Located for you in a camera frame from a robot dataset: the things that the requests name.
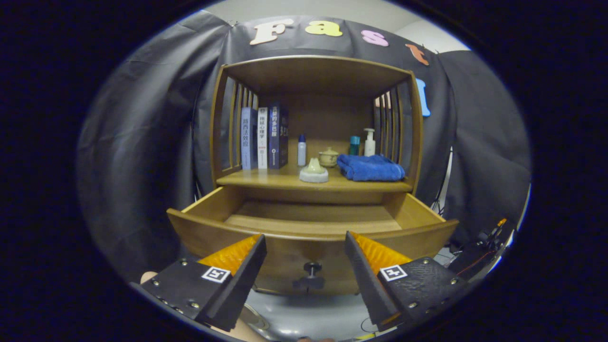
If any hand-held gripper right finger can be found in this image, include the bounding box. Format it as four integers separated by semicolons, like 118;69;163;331
344;231;469;333

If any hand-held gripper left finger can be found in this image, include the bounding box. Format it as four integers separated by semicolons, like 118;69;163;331
140;234;268;333

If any wooden drawer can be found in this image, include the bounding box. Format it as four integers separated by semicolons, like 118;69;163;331
166;185;460;295

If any pale green round scrub brush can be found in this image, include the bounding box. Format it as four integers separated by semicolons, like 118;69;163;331
299;158;329;183

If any wooden countertop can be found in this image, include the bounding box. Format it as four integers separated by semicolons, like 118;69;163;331
216;154;413;193

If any wooden cabinet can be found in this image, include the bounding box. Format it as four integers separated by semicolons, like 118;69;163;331
210;55;425;205

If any black tripod stand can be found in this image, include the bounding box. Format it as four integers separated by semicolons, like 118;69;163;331
430;147;452;214

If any blue folded towel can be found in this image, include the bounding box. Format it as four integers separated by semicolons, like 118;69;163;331
337;154;406;182

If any black equipment with orange part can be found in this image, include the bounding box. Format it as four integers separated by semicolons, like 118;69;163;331
449;218;518;281

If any cream ceramic lidded teacup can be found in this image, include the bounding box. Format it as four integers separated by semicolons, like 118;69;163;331
318;147;339;168

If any light blue book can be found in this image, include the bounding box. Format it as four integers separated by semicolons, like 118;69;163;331
240;107;258;171

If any white book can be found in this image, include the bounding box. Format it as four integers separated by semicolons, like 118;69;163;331
257;107;270;170

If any dark blue book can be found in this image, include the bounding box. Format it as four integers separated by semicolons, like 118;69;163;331
268;104;289;170

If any black backdrop cloth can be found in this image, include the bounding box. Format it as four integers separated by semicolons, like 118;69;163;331
76;12;532;281

